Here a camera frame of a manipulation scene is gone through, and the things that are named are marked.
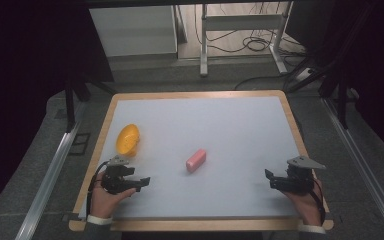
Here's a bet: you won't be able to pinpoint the person's left hand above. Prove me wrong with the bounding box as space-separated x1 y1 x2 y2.
89 171 137 220

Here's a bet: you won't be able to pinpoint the orange fruit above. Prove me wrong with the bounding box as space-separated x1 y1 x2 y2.
115 123 141 158

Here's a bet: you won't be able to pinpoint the black stand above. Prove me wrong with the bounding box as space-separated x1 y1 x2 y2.
284 49 361 130
63 71 118 134

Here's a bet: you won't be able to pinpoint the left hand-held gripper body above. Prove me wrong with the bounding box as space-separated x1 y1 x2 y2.
100 155 138 196

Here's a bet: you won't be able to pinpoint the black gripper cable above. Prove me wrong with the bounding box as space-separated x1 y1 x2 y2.
86 160 110 218
310 168 327 225

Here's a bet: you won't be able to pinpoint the black floor cables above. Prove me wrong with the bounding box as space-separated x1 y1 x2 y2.
193 1 309 92

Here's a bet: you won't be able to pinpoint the aluminium rail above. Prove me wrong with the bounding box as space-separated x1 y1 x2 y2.
14 103 87 240
321 96 384 240

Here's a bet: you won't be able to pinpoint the white cabinet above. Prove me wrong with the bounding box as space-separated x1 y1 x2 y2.
89 5 179 58

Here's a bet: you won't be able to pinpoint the person's right hand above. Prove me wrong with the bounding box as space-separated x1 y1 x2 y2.
280 177 325 228

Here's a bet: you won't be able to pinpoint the dark curtain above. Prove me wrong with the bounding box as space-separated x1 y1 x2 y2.
284 0 384 164
0 0 115 221

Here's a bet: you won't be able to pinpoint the wooden-framed white board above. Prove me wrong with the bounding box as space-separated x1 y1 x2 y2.
78 96 302 220

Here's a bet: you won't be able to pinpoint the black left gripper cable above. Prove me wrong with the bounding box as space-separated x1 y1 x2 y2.
86 160 110 218

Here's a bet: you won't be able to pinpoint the white metal desk frame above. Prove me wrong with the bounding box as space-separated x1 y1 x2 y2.
199 1 295 78

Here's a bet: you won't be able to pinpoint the pink soap bar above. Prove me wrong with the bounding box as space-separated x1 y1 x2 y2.
185 148 208 174

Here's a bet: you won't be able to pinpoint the white power strip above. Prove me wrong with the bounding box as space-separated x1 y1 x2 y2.
294 67 316 84

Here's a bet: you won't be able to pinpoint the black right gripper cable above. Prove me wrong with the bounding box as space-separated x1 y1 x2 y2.
310 168 327 225

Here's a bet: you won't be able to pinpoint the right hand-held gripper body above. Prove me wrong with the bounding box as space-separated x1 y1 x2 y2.
269 155 327 196

